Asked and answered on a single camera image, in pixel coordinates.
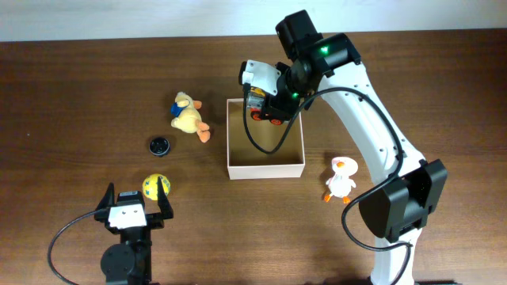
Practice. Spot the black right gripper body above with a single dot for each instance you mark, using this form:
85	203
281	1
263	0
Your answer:
271	113

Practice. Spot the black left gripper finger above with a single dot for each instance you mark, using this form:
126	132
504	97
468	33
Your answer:
108	198
163	203

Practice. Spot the red toy fire truck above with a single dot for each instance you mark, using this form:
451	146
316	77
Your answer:
256	104

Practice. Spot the pink cardboard box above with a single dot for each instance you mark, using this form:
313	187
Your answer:
244	161

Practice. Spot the yellow plush duck toy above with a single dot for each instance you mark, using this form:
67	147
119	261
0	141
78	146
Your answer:
187	117

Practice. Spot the white duck figurine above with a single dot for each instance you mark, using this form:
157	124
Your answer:
340	184

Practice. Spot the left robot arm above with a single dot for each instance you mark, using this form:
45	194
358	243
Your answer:
130	263

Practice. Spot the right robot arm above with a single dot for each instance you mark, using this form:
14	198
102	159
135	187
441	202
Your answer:
406	187

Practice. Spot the yellow blue ball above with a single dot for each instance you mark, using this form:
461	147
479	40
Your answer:
150	186

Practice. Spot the black round cap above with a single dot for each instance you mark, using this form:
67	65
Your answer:
159	146

